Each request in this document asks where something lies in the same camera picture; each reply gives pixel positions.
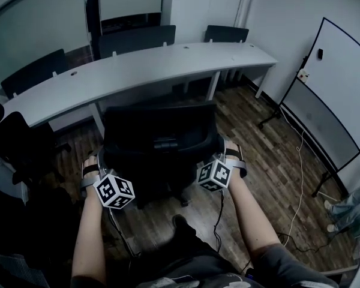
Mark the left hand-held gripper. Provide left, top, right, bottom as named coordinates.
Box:
left=79, top=152, right=136, bottom=211

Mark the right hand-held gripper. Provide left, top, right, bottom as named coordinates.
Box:
left=196, top=136, right=248, bottom=193

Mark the black office chair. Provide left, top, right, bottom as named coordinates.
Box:
left=103, top=100, right=220, bottom=210

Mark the person's left forearm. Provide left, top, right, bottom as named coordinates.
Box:
left=70, top=187, right=109, bottom=285

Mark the person's right forearm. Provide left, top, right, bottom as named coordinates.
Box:
left=227, top=169, right=282, bottom=265

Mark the black padded swivel chair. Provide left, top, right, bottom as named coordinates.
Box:
left=0, top=101, right=73, bottom=187

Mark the long grey desk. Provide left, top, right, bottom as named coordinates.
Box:
left=1, top=42, right=279, bottom=138

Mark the black mesh-back chair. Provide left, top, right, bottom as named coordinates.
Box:
left=204, top=25, right=250, bottom=44
left=1, top=49, right=69, bottom=99
left=97, top=25, right=177, bottom=60

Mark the person's right hand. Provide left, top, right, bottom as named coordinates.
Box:
left=224, top=140, right=245, bottom=163

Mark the person's left hand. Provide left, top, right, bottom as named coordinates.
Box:
left=82, top=155, right=100, bottom=181

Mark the person's black trouser leg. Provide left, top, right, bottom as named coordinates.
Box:
left=143, top=214, right=241, bottom=281

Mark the person's grey shirt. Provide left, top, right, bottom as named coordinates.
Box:
left=70, top=243, right=340, bottom=288

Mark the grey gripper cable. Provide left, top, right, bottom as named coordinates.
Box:
left=107, top=208, right=142, bottom=259

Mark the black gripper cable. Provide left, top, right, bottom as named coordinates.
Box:
left=212, top=190, right=226, bottom=253

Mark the white floor cable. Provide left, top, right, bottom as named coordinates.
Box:
left=280, top=108, right=307, bottom=247

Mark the black floor cable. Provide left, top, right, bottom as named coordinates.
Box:
left=275, top=225, right=334, bottom=254

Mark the rolling whiteboard with black frame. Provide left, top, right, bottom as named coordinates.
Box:
left=257, top=17, right=360, bottom=198

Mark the black door frame post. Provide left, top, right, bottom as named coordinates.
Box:
left=84, top=0, right=102, bottom=60

